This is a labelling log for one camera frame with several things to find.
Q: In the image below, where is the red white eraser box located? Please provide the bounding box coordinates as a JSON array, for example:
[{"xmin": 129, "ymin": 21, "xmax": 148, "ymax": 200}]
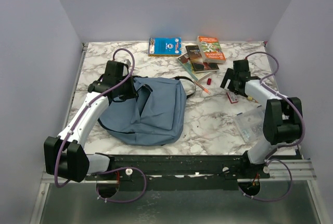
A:
[{"xmin": 227, "ymin": 91, "xmax": 238, "ymax": 104}]

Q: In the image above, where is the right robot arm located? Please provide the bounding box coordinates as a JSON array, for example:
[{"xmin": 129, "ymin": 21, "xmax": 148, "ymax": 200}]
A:
[{"xmin": 221, "ymin": 59, "xmax": 305, "ymax": 178}]

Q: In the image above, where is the black mounting base plate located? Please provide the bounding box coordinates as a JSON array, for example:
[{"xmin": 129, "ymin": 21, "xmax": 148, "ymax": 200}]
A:
[{"xmin": 85, "ymin": 153, "xmax": 271, "ymax": 192}]

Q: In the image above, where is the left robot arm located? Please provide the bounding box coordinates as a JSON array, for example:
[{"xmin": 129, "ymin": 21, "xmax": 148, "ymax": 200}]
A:
[{"xmin": 44, "ymin": 61, "xmax": 137, "ymax": 182}]

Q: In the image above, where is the yellow handled screwdriver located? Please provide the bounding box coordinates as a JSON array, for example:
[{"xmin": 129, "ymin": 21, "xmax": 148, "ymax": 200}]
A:
[{"xmin": 247, "ymin": 96, "xmax": 258, "ymax": 103}]

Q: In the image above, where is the aluminium rail frame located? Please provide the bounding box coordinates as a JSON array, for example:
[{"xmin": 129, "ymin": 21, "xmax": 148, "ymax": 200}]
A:
[{"xmin": 32, "ymin": 42, "xmax": 323, "ymax": 223}]

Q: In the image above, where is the clear plastic screw box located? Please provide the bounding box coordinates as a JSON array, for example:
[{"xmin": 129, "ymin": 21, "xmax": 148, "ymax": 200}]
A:
[{"xmin": 234, "ymin": 106, "xmax": 265, "ymax": 143}]

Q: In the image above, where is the dark cover paperback book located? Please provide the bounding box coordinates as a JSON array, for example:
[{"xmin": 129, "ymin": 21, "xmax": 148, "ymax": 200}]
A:
[{"xmin": 186, "ymin": 45, "xmax": 219, "ymax": 73}]

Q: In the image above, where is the teal cover paperback book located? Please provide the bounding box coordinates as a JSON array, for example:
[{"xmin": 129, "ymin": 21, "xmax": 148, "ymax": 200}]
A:
[{"xmin": 177, "ymin": 53, "xmax": 211, "ymax": 82}]

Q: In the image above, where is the blue box book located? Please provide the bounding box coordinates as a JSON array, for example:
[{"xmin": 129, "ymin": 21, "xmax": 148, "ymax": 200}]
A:
[{"xmin": 148, "ymin": 38, "xmax": 182, "ymax": 57}]

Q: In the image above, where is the orange white paperback book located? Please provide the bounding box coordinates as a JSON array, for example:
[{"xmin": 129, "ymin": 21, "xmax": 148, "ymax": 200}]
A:
[{"xmin": 197, "ymin": 36, "xmax": 226, "ymax": 64}]

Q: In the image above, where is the orange pen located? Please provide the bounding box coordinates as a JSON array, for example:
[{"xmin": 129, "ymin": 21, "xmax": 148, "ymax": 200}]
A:
[{"xmin": 194, "ymin": 81, "xmax": 211, "ymax": 94}]

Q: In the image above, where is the blue fabric backpack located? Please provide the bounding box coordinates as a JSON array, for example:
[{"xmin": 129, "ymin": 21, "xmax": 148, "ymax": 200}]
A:
[{"xmin": 98, "ymin": 76, "xmax": 191, "ymax": 146}]

